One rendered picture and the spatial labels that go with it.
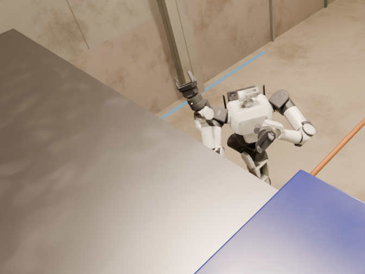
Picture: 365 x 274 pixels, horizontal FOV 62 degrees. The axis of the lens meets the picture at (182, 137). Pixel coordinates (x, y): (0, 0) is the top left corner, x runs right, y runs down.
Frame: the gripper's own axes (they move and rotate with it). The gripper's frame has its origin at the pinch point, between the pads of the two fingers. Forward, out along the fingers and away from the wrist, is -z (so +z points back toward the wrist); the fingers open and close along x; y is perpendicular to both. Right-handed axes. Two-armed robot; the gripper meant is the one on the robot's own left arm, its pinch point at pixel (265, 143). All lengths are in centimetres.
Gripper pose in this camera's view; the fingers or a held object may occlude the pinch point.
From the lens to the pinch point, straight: 152.8
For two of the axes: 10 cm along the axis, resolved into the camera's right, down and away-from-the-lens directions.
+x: -5.3, 7.5, 4.0
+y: -8.0, -6.0, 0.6
